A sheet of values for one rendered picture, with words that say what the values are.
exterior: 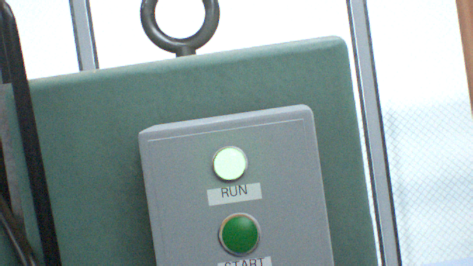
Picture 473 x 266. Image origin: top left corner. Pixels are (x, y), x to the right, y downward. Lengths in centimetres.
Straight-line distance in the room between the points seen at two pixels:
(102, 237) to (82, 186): 3
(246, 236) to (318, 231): 4
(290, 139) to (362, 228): 10
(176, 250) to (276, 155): 8
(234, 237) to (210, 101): 10
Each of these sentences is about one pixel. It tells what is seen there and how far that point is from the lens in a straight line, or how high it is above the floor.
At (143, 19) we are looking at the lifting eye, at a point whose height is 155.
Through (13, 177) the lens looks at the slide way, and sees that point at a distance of 65.
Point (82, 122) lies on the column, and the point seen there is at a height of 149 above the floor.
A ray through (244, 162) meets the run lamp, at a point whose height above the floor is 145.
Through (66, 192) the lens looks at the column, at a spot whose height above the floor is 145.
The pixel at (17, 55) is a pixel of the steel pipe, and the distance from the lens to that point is 57.
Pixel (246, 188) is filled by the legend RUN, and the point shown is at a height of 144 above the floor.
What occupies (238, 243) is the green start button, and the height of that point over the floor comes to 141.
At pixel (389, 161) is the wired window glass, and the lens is 218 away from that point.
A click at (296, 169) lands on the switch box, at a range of 53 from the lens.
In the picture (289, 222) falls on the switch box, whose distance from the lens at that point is 53.
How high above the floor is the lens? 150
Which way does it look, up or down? 3 degrees down
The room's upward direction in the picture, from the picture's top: 8 degrees counter-clockwise
